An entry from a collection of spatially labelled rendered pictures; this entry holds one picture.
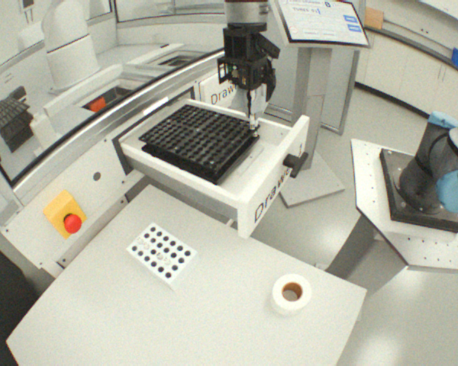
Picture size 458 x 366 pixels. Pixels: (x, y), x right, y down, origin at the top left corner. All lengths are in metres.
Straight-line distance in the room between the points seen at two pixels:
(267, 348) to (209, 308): 0.13
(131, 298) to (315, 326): 0.35
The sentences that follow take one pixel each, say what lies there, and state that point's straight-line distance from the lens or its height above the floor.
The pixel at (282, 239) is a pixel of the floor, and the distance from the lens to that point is 1.43.
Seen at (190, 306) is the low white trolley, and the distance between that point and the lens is 0.47.
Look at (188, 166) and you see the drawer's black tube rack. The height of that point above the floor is 0.87.
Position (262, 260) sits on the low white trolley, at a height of 0.76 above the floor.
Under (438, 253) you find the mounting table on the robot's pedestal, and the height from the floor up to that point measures 0.76.
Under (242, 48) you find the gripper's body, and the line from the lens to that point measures 0.45.
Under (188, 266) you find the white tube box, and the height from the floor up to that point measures 0.79.
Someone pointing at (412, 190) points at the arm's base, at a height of 0.82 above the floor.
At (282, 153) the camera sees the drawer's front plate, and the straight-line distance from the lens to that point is 0.45.
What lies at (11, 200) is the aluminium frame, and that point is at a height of 0.98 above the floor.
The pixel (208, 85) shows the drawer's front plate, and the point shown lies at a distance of 0.75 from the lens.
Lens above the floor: 1.21
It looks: 46 degrees down
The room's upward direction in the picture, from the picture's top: 3 degrees counter-clockwise
